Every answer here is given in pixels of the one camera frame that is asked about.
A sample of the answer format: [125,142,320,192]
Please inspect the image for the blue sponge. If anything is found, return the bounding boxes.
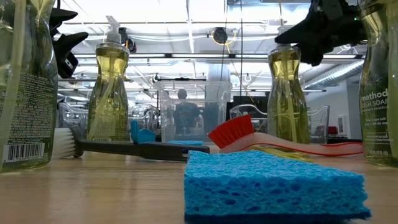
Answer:
[167,139,205,146]
[183,149,373,224]

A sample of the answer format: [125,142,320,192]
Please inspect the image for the black monitor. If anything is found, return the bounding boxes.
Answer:
[233,95,270,107]

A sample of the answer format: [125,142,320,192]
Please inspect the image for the shallow clear plastic bin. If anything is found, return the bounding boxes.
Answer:
[229,104,330,144]

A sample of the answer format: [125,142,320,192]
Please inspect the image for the red and clear dish brush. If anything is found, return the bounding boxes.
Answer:
[207,114,364,157]

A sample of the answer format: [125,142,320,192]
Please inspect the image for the clear yellow dish soap bottle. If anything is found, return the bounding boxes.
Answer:
[358,0,398,168]
[0,0,59,172]
[267,25,311,144]
[86,15,131,142]

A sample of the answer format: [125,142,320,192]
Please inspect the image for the tall clear plastic bin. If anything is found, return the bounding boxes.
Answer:
[154,80,233,143]

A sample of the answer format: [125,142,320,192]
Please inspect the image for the black hanging cable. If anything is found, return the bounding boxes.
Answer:
[239,0,244,97]

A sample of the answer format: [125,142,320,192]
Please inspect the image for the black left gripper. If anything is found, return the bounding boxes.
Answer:
[49,7,90,79]

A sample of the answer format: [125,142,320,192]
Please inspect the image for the black brush white bristles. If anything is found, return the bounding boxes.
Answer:
[52,125,211,162]

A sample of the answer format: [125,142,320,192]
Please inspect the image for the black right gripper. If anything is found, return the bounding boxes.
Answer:
[275,0,368,67]

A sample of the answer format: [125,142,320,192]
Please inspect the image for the person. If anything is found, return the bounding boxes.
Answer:
[172,89,203,136]

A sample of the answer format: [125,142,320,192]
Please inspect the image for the black ceiling cable reel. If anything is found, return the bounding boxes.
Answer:
[213,27,229,44]
[118,27,137,53]

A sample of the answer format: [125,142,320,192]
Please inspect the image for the blue dish brush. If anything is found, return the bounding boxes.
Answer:
[129,119,156,144]

